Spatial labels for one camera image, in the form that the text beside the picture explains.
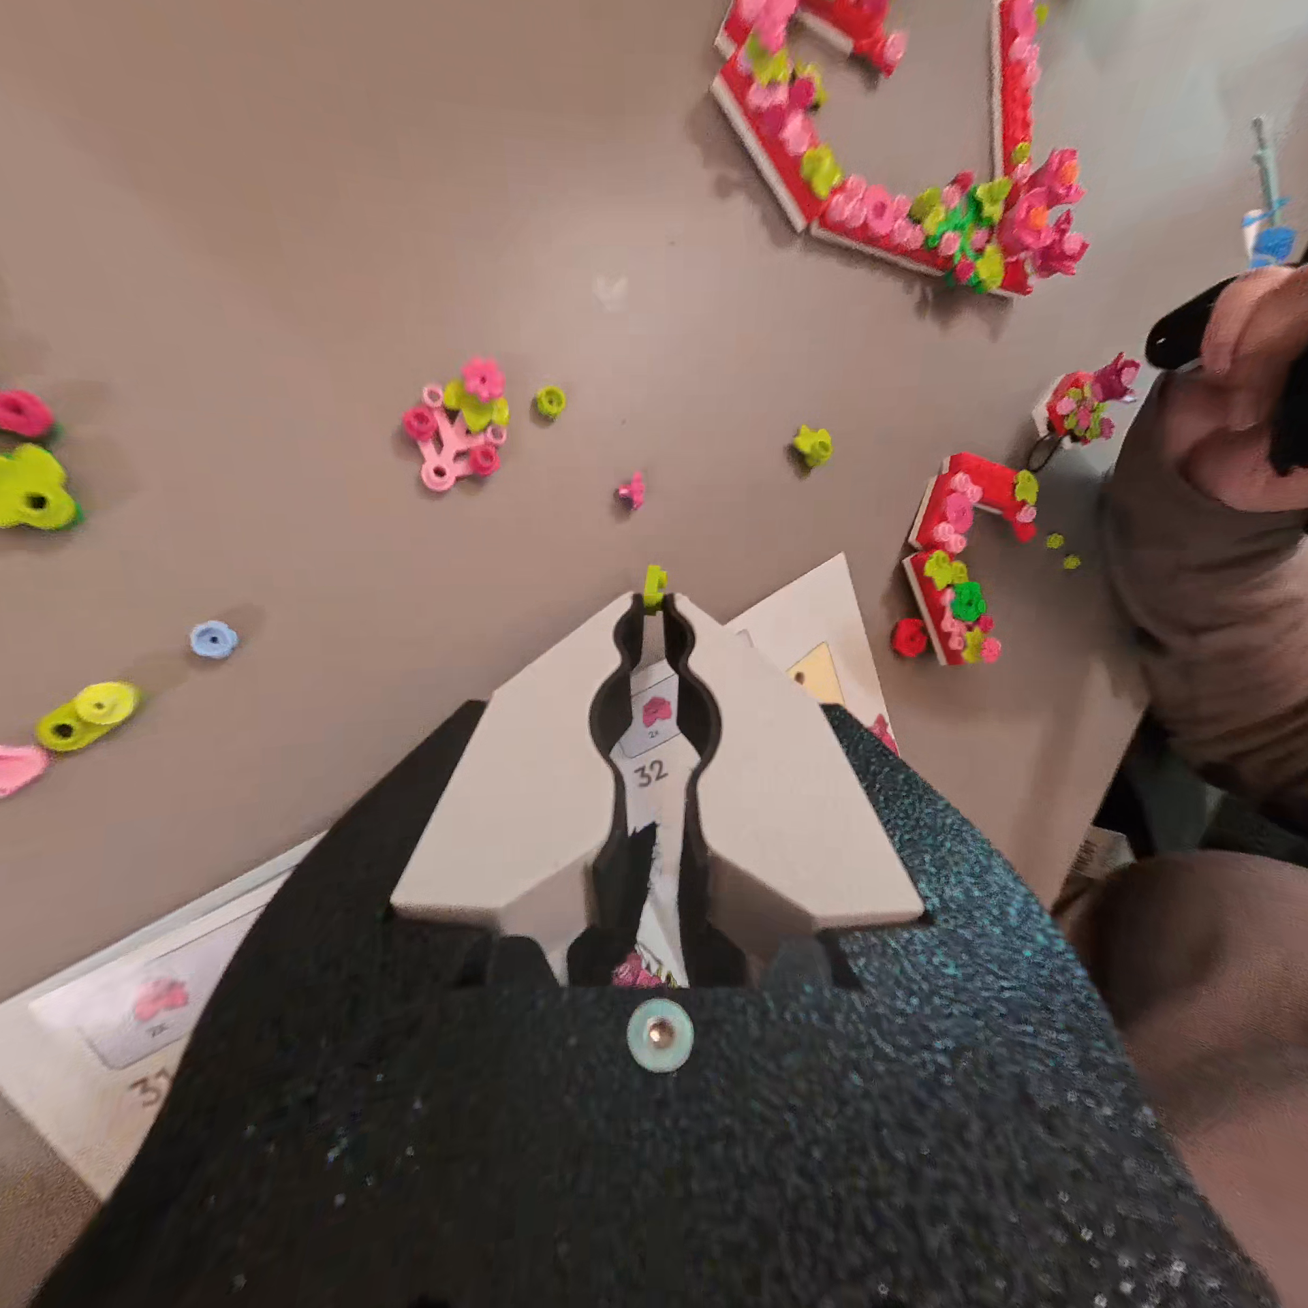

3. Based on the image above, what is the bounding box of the person's right forearm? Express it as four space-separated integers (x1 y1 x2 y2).
1101 372 1308 808

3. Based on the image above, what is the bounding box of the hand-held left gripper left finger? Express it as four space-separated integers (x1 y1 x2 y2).
391 593 644 984

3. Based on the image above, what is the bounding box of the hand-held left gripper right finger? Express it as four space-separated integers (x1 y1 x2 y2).
662 594 926 984

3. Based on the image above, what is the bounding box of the lime lego leaf piece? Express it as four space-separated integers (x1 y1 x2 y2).
0 440 84 534

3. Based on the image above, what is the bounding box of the blue grey small tool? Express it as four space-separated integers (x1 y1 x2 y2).
1241 113 1300 272

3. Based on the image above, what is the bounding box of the lime double round lego piece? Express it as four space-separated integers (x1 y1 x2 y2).
34 680 143 755

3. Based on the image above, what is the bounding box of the person's right hand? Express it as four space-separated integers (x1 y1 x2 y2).
1175 263 1308 513

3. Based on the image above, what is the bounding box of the small red flowered lego section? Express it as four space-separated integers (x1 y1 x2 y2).
901 450 1043 668

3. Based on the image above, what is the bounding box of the lego instruction booklet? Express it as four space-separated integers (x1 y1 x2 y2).
0 551 900 1202

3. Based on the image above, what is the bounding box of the red lego section magenta blossom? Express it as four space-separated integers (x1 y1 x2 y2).
1029 350 1143 473

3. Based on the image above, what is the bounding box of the large red flowered lego frame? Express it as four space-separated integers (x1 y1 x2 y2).
710 0 1091 300

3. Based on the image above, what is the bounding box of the pink lego branch with flowers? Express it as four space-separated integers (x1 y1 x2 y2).
400 353 510 495

